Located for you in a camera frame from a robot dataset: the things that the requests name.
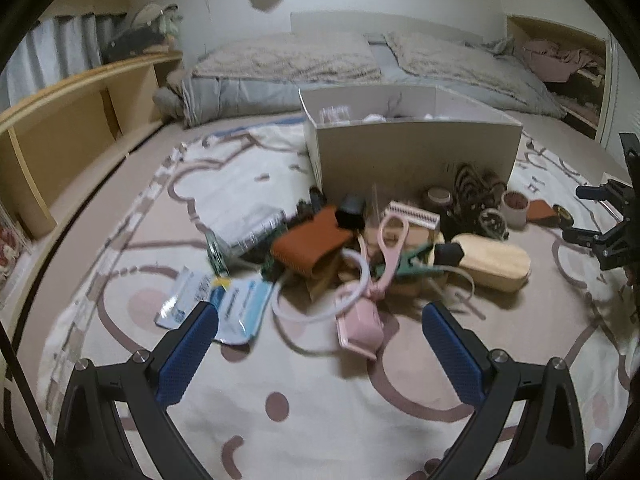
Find doll in clear case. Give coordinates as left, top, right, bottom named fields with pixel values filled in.
left=0, top=205, right=32, bottom=309

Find black round gold-print tin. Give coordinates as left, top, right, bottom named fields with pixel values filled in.
left=552, top=204, right=574, bottom=230

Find white cardboard shoe box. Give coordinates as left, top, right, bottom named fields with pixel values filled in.
left=298, top=84, right=523, bottom=203

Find wooden wall shelf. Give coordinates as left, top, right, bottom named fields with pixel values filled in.
left=0, top=52, right=184, bottom=241

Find grey window curtain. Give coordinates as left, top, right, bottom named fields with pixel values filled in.
left=1, top=14, right=125, bottom=110

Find pink scissors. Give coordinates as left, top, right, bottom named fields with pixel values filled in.
left=369, top=212, right=410, bottom=302

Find brown leather pouch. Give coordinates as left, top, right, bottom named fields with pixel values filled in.
left=270, top=205, right=354, bottom=278

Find clear plastic case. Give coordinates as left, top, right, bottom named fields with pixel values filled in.
left=212, top=205, right=285, bottom=258

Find pink clothes pile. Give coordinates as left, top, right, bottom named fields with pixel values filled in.
left=522, top=39, right=604, bottom=82

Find black square charger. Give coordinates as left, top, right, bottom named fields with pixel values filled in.
left=335, top=194, right=367, bottom=232

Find wooden oval brush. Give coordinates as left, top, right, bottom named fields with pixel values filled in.
left=452, top=233, right=532, bottom=292

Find blue white medicine sachet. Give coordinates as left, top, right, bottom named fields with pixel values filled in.
left=154, top=268, right=273, bottom=346

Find white visor cap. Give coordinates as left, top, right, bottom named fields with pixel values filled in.
left=129, top=2, right=179, bottom=29

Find brown tape roll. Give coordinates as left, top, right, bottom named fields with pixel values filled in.
left=500, top=191, right=529, bottom=230

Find dark braided cord bundle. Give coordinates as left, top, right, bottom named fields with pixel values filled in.
left=451, top=161, right=507, bottom=221

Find grey beige folded duvet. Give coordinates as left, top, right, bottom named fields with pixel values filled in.
left=153, top=32, right=565, bottom=127

